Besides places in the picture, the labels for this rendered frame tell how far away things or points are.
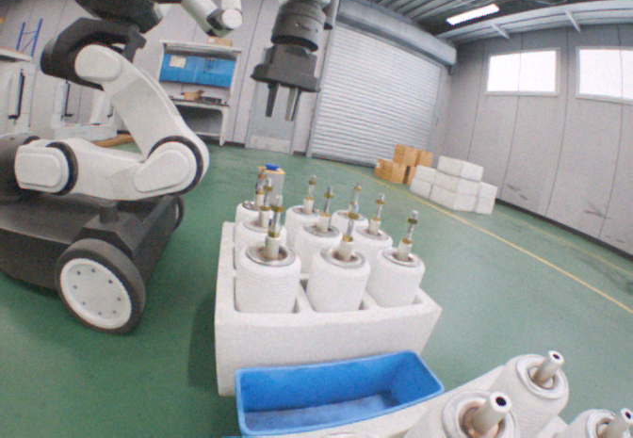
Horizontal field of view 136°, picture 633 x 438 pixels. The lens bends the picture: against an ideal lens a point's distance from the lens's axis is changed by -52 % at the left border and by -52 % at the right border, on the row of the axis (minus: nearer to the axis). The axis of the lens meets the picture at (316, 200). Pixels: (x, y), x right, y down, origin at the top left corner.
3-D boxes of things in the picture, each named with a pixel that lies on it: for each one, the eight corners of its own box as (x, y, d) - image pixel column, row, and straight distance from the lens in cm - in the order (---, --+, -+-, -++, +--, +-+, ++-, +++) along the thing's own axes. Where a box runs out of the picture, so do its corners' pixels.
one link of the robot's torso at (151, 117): (172, 211, 65) (60, 73, 77) (185, 192, 81) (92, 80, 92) (219, 166, 61) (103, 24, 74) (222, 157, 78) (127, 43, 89)
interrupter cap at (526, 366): (547, 413, 32) (552, 409, 32) (502, 370, 33) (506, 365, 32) (572, 384, 38) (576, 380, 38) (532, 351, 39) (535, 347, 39)
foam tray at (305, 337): (219, 396, 51) (215, 323, 37) (219, 279, 79) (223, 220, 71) (410, 372, 63) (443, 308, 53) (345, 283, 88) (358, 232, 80)
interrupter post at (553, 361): (543, 389, 34) (559, 366, 33) (528, 376, 34) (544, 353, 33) (550, 381, 36) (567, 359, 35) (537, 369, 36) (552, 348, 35)
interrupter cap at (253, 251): (240, 264, 37) (240, 259, 36) (249, 242, 44) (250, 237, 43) (295, 272, 37) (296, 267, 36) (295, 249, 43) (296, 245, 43)
